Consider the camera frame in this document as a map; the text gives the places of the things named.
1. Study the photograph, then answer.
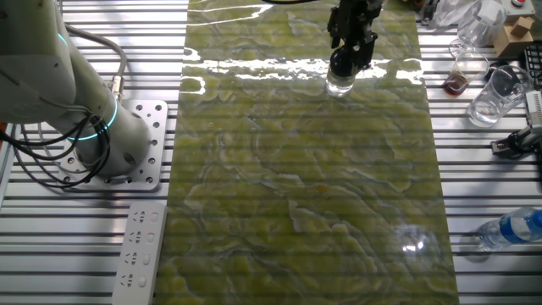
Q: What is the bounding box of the white power strip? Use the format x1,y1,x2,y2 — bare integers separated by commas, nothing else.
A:
111,202,169,305

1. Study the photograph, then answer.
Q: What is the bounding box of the small glass with brown liquid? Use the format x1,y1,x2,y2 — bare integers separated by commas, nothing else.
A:
442,51,490,97

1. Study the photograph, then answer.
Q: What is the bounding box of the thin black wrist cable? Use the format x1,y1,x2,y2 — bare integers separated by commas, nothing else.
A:
261,0,324,6

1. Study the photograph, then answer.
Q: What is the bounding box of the small cardboard box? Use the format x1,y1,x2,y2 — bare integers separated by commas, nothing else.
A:
492,15,535,58

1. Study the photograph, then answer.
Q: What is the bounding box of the water bottle with blue cap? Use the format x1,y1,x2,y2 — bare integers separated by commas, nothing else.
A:
477,206,542,252

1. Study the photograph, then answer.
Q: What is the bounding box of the green marble pattern mat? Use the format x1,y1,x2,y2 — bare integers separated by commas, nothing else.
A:
152,0,461,305

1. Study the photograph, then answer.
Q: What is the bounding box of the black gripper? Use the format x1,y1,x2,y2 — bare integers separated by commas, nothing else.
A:
326,0,384,72

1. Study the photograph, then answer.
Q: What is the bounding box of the tall clear glass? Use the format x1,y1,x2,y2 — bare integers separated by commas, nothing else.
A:
448,0,508,59

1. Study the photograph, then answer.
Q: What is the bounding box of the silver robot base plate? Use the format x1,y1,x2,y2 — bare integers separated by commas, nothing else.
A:
56,98,169,192

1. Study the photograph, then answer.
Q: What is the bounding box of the grey box with red button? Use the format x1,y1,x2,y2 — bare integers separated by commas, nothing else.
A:
501,0,537,18

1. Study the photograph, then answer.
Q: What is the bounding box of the black cable bundle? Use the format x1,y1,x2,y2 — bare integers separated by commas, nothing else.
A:
0,112,112,189

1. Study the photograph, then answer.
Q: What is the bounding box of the grey cable with metal connector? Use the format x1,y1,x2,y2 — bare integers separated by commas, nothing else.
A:
64,23,129,103

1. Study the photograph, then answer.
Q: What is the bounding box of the clear glass beaker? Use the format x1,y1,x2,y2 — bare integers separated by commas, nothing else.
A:
467,65,534,129

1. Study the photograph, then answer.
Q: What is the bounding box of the black camera stand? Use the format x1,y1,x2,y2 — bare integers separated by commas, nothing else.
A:
421,0,440,25
490,125,542,160

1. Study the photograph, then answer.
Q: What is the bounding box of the black keyboard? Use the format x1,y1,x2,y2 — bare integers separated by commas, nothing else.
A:
523,40,542,91

